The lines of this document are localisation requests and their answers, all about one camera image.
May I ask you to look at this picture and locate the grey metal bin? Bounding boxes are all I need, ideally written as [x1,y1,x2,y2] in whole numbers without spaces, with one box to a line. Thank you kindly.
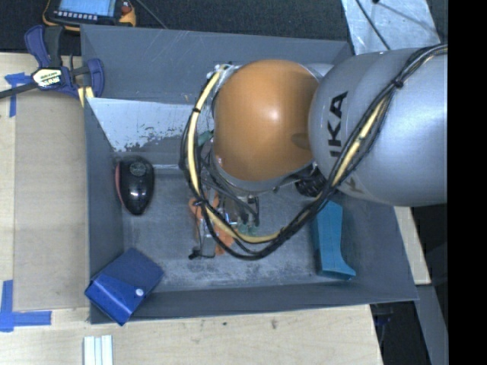
[79,24,420,325]

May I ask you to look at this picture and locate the blue box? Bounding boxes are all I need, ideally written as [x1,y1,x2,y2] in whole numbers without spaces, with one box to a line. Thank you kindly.
[84,246,166,327]

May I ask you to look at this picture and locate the black computer mouse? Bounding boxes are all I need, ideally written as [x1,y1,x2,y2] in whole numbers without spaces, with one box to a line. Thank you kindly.
[114,154,155,217]

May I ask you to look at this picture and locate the pale wood board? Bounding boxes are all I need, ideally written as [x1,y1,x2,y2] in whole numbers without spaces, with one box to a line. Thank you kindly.
[12,89,91,312]

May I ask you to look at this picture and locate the black cylinder on white bracket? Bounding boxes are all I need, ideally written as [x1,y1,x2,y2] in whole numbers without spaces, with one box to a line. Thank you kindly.
[294,167,329,198]

